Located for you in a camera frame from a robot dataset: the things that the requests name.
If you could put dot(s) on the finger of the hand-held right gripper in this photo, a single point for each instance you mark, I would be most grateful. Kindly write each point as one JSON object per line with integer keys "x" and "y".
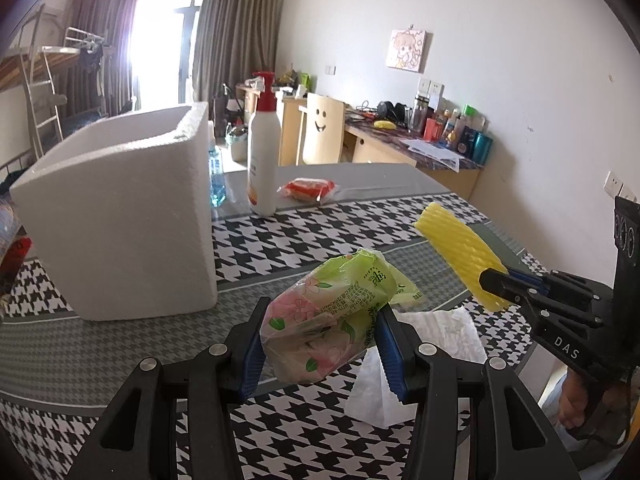
{"x": 495, "y": 285}
{"x": 530, "y": 280}

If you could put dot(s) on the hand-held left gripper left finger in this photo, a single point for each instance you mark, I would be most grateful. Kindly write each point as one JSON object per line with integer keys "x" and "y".
{"x": 252, "y": 360}

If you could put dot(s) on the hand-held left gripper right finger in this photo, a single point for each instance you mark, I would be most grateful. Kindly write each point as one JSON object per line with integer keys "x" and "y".
{"x": 390, "y": 360}

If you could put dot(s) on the white paper tissue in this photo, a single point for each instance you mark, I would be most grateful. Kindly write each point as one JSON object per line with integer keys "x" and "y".
{"x": 445, "y": 340}

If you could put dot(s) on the yellow ribbed foam sheet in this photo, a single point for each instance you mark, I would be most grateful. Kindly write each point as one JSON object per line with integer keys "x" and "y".
{"x": 450, "y": 240}

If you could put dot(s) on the floral green tissue pack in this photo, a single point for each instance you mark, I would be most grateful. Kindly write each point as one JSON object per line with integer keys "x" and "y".
{"x": 320, "y": 320}

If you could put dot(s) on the white foam box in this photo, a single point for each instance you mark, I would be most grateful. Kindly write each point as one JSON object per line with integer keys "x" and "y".
{"x": 125, "y": 220}

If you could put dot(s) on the person's right hand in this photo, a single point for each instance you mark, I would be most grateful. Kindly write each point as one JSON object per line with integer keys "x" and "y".
{"x": 572, "y": 400}

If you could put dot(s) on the houndstooth tablecloth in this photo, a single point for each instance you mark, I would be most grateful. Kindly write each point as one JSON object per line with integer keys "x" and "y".
{"x": 300, "y": 240}

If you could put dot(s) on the printed paper sheets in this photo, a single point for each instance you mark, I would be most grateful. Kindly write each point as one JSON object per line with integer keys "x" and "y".
{"x": 432, "y": 152}

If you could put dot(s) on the row of toiletry bottles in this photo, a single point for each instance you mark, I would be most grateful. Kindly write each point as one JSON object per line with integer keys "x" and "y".
{"x": 450, "y": 132}

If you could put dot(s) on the wooden desk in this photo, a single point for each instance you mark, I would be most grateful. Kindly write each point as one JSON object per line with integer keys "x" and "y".
{"x": 390, "y": 152}

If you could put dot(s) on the clear bottle with blue liquid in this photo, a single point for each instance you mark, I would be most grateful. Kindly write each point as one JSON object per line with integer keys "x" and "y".
{"x": 217, "y": 185}

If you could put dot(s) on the red snack packet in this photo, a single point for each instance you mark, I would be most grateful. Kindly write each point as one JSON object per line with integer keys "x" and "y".
{"x": 307, "y": 190}

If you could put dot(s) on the yellow object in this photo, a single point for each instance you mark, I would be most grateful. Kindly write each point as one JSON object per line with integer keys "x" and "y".
{"x": 384, "y": 124}

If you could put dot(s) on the white pump lotion bottle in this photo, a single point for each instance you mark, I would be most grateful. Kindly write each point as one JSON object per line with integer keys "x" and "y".
{"x": 262, "y": 160}

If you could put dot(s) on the black headphones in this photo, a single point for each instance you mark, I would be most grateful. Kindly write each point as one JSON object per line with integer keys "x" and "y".
{"x": 392, "y": 111}

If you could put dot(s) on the white bucket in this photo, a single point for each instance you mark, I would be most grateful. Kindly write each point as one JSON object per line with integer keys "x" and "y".
{"x": 236, "y": 135}

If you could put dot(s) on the wooden smiley chair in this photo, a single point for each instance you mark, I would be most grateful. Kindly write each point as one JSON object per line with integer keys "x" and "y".
{"x": 322, "y": 130}

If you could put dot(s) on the black bag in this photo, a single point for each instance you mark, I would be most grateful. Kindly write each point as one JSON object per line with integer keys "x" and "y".
{"x": 224, "y": 105}

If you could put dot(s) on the red plastic bag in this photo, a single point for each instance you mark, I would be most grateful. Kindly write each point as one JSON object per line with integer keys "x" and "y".
{"x": 15, "y": 257}

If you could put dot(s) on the glass balcony door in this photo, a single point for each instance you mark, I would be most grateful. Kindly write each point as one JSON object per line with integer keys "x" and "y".
{"x": 165, "y": 45}

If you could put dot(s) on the brown curtain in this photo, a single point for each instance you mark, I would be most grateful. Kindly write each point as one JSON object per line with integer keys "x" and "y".
{"x": 100, "y": 35}
{"x": 235, "y": 25}

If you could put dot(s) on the dark hanging clothes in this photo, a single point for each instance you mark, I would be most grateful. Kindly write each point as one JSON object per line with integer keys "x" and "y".
{"x": 92, "y": 65}

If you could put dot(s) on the metal bunk bed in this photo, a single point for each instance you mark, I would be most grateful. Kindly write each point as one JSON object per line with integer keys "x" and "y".
{"x": 82, "y": 37}
{"x": 42, "y": 85}

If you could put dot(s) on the white air conditioner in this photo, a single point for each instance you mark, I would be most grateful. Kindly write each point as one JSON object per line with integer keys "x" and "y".
{"x": 55, "y": 6}

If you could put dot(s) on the cartoon wall picture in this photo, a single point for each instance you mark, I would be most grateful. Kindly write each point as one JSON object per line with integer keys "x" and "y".
{"x": 406, "y": 50}

